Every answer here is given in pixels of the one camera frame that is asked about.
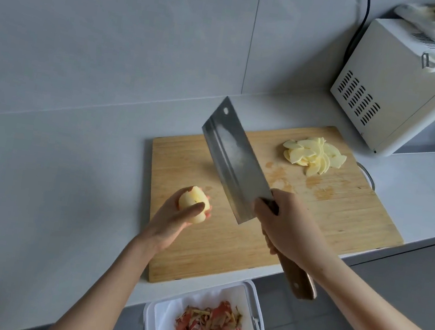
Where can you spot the person's right hand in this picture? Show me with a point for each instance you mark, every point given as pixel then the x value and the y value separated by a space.
pixel 297 230

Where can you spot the person's left hand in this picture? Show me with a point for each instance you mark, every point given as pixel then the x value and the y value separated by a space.
pixel 164 228

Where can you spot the person's left thumb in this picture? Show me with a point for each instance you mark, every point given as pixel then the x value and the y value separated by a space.
pixel 192 209

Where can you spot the person's right fingers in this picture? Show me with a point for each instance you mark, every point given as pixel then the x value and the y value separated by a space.
pixel 266 223

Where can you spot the peeled apple piece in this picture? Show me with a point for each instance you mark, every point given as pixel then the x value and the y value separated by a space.
pixel 193 196

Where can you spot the person's left forearm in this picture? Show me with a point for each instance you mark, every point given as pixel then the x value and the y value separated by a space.
pixel 111 289

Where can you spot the person's right forearm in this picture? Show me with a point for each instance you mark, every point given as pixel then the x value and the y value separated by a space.
pixel 372 326

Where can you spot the pile of apple slices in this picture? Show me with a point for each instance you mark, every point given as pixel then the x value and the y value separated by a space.
pixel 315 154

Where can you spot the wooden cutting board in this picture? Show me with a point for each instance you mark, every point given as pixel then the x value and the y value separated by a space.
pixel 355 218

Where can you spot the white bin liner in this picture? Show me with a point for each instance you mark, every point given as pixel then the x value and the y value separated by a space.
pixel 168 313

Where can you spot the heap of red apple peels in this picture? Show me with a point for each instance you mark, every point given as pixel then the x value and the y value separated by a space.
pixel 214 328

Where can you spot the white trash bin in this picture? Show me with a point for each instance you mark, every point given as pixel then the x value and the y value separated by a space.
pixel 147 322

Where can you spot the grey cabinet front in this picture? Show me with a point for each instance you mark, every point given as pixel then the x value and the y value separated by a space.
pixel 407 278

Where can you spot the white microwave oven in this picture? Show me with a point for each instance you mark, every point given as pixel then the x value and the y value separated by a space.
pixel 396 95

